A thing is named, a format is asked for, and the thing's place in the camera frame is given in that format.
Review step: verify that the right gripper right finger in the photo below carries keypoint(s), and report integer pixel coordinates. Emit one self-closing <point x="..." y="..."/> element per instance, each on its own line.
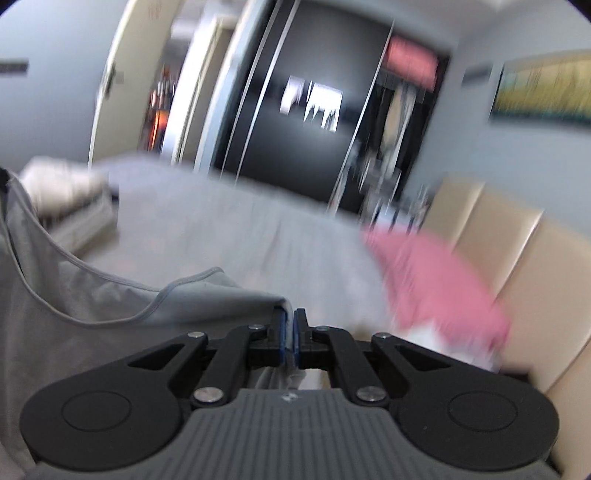
<point x="336" y="352"/>

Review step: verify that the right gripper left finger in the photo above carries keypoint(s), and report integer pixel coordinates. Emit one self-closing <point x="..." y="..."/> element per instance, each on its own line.
<point x="244" y="349"/>

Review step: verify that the grey long-sleeve shirt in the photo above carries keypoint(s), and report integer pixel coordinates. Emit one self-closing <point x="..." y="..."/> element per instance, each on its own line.
<point x="60" y="316"/>

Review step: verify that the folded clothes stack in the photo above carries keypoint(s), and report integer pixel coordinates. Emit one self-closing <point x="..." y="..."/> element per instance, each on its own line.
<point x="73" y="203"/>

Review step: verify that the hanging clothes in closet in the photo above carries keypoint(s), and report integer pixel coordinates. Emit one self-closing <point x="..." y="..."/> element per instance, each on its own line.
<point x="394" y="129"/>

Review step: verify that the white towel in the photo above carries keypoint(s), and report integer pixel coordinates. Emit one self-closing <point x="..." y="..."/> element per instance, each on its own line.
<point x="471" y="351"/>

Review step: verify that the pink pillow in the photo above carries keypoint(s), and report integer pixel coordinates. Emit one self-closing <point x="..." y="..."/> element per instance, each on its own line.
<point x="430" y="285"/>

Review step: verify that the grey pink-dotted bedspread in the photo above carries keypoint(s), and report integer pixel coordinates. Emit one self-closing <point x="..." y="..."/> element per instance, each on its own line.
<point x="175" y="223"/>

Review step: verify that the beige padded headboard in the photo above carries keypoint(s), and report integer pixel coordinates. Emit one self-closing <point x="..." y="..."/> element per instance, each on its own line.
<point x="539" y="272"/>

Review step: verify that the black sliding wardrobe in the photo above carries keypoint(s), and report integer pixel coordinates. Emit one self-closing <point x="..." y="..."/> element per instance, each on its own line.
<point x="313" y="96"/>

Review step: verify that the white room door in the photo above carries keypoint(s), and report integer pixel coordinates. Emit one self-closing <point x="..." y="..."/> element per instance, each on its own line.
<point x="130" y="68"/>

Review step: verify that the framed wall painting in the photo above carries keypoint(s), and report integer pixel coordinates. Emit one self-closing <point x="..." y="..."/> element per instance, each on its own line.
<point x="553" y="87"/>

